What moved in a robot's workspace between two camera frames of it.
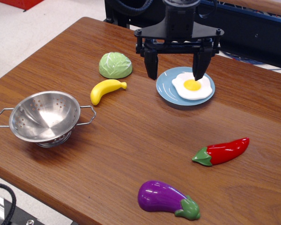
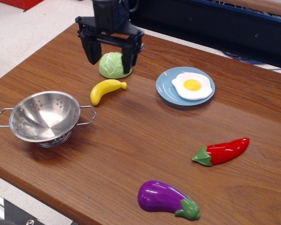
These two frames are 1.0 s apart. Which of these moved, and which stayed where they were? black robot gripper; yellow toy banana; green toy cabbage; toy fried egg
Moved: black robot gripper
Stayed: yellow toy banana; green toy cabbage; toy fried egg
